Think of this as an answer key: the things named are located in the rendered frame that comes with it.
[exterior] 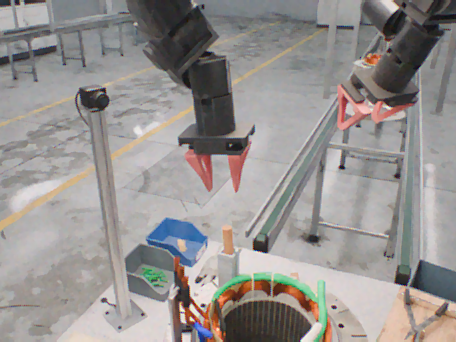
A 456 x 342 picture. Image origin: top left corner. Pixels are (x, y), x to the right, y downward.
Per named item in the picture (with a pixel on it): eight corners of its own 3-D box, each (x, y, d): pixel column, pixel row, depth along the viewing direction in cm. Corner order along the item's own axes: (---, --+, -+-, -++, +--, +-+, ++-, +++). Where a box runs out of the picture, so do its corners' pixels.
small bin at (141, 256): (187, 275, 127) (186, 254, 124) (164, 305, 116) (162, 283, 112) (141, 261, 133) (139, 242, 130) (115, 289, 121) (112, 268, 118)
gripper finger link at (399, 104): (342, 111, 74) (369, 69, 67) (371, 105, 77) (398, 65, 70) (365, 139, 71) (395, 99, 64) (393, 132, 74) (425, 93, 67)
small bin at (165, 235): (210, 244, 141) (209, 225, 138) (192, 269, 130) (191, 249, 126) (166, 234, 146) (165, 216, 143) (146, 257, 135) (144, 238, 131)
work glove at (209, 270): (220, 244, 141) (220, 238, 140) (253, 252, 137) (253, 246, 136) (186, 290, 121) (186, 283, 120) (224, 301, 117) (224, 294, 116)
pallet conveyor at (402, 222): (383, 52, 916) (388, 15, 882) (412, 55, 894) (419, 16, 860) (232, 386, 180) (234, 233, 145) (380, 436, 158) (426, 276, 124)
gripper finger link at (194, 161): (204, 180, 70) (196, 126, 67) (246, 181, 68) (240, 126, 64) (189, 199, 64) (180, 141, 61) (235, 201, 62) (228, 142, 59)
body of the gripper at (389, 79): (346, 79, 66) (369, 40, 60) (390, 72, 71) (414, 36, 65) (371, 108, 63) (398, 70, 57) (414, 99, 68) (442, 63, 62)
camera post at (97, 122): (132, 315, 112) (105, 108, 87) (123, 321, 110) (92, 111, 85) (127, 310, 114) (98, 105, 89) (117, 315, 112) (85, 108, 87)
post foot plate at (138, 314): (148, 316, 112) (148, 314, 111) (118, 333, 106) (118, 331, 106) (130, 299, 118) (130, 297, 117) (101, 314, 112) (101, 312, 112)
